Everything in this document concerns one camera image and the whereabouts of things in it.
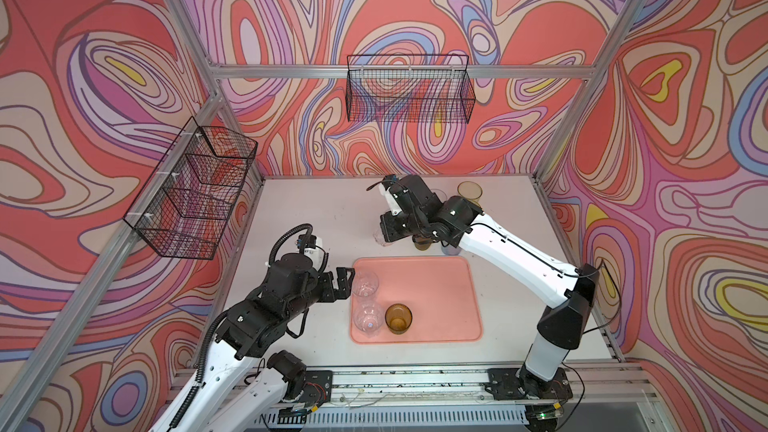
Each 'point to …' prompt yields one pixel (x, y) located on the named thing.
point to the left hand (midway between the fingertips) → (343, 273)
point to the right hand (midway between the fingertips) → (384, 232)
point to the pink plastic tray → (443, 293)
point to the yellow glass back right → (471, 191)
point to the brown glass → (398, 318)
